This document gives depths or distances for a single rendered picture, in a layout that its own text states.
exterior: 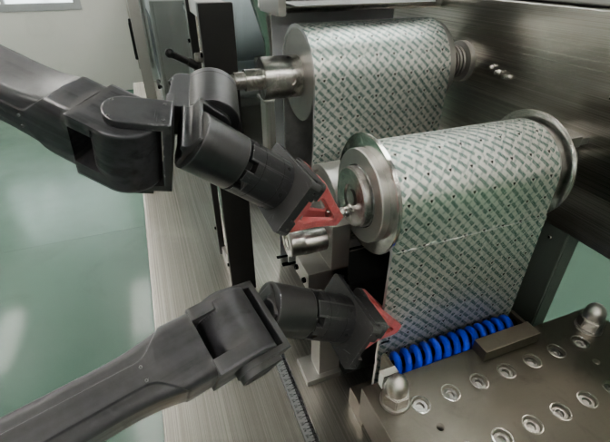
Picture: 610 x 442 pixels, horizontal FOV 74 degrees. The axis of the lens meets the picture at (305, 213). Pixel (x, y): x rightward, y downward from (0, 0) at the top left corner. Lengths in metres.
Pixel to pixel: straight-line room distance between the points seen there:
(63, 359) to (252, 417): 1.57
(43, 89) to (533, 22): 0.64
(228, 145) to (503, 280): 0.44
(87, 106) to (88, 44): 5.57
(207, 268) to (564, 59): 0.76
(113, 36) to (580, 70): 5.58
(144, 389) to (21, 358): 1.92
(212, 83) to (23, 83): 0.16
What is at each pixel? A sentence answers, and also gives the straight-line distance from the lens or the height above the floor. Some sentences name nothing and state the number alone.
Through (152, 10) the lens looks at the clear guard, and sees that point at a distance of 1.35.
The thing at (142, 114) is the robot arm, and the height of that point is 1.38.
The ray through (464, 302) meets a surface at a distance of 0.62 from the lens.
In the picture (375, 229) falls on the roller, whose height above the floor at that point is 1.23.
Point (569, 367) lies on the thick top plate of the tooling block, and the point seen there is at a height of 1.03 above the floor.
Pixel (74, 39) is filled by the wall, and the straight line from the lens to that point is 5.97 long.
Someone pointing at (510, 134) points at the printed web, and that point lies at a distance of 0.56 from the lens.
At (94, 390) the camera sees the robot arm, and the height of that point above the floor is 1.21.
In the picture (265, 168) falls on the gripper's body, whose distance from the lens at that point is 0.39.
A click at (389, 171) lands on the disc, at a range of 0.44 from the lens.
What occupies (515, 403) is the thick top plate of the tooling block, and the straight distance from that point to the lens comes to 0.60.
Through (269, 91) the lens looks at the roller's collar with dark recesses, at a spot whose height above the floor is 1.32.
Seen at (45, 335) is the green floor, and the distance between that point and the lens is 2.33.
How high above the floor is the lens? 1.49
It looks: 32 degrees down
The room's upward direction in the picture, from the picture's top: straight up
